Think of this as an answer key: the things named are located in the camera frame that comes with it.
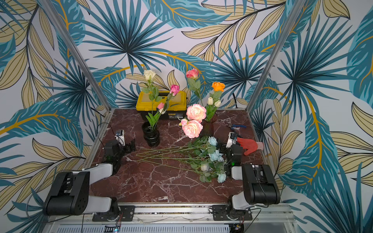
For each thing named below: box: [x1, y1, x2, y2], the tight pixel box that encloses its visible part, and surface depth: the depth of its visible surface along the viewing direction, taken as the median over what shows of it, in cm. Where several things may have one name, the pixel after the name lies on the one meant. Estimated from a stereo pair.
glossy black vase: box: [141, 120, 161, 148], surface depth 92 cm
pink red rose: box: [186, 67, 204, 105], surface depth 84 cm
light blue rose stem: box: [135, 143, 211, 162], surface depth 96 cm
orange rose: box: [209, 81, 226, 101], surface depth 84 cm
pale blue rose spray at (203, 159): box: [135, 145, 227, 184], surface depth 92 cm
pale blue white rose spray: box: [135, 145, 225, 167], surface depth 92 cm
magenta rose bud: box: [165, 84, 181, 112], surface depth 73 cm
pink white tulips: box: [145, 102, 167, 131], surface depth 87 cm
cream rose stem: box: [141, 69, 163, 117], surface depth 87 cm
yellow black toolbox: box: [135, 90, 188, 120], surface depth 89 cm
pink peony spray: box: [178, 103, 207, 139], surface depth 57 cm
